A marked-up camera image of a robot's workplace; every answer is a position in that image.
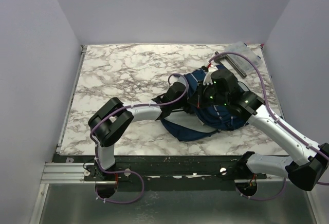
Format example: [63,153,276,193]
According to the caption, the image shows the clear plastic organizer box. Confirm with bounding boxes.
[225,42,263,74]

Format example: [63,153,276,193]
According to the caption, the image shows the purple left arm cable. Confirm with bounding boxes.
[89,73,190,205]

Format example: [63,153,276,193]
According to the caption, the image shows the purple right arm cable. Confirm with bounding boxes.
[206,51,329,202]

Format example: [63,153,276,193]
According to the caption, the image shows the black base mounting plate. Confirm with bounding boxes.
[52,154,266,191]

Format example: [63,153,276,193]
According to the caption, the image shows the aluminium extrusion rail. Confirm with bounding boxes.
[41,163,90,184]

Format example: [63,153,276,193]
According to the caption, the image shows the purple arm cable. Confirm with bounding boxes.
[206,51,329,202]
[89,73,190,205]

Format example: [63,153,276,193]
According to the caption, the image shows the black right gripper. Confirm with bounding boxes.
[187,80,228,108]

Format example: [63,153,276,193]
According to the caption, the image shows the dark metal T-handle tool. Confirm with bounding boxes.
[214,51,247,79]

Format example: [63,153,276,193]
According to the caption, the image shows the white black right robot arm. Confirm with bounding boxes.
[187,67,328,191]

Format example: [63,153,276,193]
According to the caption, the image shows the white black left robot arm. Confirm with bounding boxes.
[88,82,189,180]

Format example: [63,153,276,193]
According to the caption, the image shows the navy blue student backpack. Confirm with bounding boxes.
[160,67,246,142]

